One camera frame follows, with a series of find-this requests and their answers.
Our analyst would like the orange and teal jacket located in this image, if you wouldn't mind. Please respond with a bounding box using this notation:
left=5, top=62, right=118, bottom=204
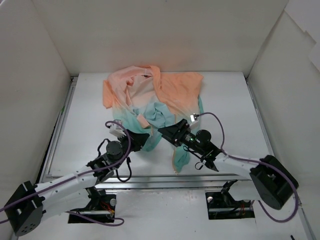
left=102, top=64, right=206, bottom=175

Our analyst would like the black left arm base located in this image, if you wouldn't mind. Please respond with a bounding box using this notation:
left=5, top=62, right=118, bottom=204
left=71, top=189, right=117, bottom=224

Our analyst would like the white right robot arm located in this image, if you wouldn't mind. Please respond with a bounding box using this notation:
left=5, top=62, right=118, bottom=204
left=160, top=119, right=299, bottom=210

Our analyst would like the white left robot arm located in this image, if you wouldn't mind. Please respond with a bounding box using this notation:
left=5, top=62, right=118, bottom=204
left=4, top=129, right=150, bottom=237

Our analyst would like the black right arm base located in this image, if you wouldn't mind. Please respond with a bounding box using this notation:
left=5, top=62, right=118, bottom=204
left=205, top=192, right=255, bottom=220

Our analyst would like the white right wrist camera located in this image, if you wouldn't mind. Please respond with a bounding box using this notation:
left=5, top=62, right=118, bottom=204
left=189, top=113, right=200, bottom=129

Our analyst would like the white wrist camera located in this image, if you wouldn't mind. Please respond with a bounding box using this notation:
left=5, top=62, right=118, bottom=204
left=109, top=119, right=125, bottom=138
left=189, top=113, right=200, bottom=129

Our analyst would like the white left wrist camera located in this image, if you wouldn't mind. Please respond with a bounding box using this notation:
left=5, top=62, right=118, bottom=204
left=109, top=119, right=125, bottom=138

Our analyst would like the aluminium table edge rail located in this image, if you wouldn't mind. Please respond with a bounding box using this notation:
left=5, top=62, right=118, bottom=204
left=95, top=174, right=248, bottom=192

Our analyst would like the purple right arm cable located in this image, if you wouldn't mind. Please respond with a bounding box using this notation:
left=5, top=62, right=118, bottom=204
left=198, top=112, right=301, bottom=223

